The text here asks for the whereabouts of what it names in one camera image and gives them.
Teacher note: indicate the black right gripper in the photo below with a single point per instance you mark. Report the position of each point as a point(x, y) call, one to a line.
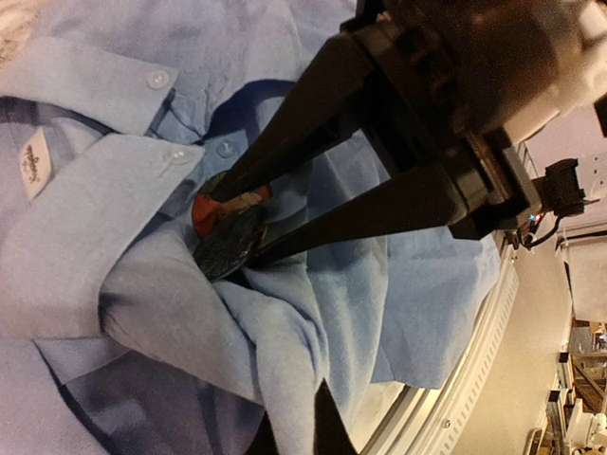
point(462, 82)

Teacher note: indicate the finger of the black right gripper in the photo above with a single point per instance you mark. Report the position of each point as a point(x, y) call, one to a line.
point(330, 101)

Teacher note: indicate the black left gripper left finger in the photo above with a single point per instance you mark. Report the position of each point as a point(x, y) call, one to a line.
point(264, 442)

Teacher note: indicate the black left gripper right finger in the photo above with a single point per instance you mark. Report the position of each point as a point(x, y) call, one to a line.
point(330, 434)

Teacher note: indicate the blue shirt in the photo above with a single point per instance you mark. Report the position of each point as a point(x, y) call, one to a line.
point(122, 333)

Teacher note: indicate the round brooch dark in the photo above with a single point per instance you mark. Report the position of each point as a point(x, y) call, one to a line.
point(232, 241)

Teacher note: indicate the round brooch orange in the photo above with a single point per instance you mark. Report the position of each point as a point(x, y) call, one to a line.
point(207, 212)

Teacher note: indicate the aluminium front rail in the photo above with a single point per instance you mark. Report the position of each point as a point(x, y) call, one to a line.
point(455, 369)

